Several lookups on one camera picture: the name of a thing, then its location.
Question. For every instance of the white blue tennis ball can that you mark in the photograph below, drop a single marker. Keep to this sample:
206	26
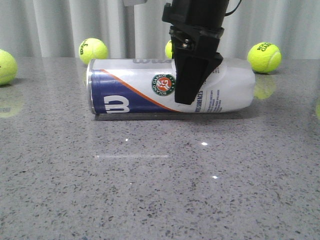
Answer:
129	86

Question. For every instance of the far left tennis ball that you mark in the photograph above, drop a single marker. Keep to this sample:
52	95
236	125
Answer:
8	67

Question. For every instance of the grey curtain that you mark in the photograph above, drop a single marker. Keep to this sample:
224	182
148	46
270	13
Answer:
56	28

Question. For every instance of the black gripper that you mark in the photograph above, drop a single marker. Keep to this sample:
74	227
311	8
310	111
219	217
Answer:
194	47

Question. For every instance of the middle tennis ball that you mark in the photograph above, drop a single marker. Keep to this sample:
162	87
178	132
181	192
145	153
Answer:
169	50

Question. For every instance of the Roland Garros tennis ball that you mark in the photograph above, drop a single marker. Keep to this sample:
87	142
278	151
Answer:
264	57

